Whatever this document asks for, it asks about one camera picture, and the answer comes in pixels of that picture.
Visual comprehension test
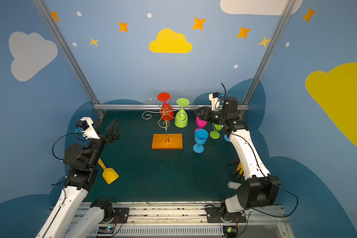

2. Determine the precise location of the pink wine glass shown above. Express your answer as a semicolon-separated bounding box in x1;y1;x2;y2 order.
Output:
195;116;207;132

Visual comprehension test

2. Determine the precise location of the green wine glass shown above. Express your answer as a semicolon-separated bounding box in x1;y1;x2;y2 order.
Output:
175;98;190;128
209;124;222;139

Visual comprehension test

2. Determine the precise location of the blue wine glass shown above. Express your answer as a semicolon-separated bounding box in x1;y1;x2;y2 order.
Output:
193;129;209;154
224;134;231;142

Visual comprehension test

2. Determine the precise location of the red wine glass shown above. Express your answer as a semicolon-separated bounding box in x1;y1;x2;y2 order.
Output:
157;92;174;121

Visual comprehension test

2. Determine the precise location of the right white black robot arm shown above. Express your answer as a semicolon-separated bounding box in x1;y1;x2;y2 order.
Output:
194;92;281;213

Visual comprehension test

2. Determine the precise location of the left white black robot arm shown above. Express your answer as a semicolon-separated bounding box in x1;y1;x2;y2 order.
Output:
37;117;120;238

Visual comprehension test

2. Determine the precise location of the back aluminium crossbar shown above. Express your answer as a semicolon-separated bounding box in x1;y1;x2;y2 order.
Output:
93;103;250;112

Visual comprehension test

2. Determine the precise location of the yellow toy shovel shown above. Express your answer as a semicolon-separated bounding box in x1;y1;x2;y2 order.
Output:
98;158;119;184

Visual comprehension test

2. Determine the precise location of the yellow black work glove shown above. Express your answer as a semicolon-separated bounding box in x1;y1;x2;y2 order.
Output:
229;157;245;181

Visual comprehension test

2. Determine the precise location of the white cleaning brush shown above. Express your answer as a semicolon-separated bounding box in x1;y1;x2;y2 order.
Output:
228;181;242;190

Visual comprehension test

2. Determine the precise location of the left small circuit board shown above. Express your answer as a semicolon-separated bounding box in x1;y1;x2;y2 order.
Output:
96;226;116;238

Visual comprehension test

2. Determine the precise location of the small circuit board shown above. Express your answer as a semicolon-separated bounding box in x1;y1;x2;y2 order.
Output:
96;226;116;238
222;226;238;238

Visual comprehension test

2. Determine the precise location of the right small circuit board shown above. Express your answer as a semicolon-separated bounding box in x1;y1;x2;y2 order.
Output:
222;226;238;238

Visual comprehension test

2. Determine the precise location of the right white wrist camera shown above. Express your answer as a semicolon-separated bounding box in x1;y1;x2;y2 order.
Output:
209;92;221;111

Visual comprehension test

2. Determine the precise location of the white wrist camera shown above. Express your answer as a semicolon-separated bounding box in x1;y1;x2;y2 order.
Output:
74;117;100;140
209;92;221;111

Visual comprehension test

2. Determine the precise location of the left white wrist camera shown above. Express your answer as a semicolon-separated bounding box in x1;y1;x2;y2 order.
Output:
74;117;100;140

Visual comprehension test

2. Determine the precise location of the wooden base wire glass rack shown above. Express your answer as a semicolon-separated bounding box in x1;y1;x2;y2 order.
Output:
142;98;183;150

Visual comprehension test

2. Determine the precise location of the aluminium rail base frame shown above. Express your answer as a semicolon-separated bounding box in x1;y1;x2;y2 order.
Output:
68;201;294;238

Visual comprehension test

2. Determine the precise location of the right aluminium frame post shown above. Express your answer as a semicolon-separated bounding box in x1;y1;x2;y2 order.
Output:
239;0;296;119

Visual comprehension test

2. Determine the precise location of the aluminium frame post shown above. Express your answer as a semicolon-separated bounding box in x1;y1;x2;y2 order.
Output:
239;0;296;119
32;0;100;106

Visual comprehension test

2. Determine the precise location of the left aluminium frame post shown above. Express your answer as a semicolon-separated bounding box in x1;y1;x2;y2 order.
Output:
32;0;100;106

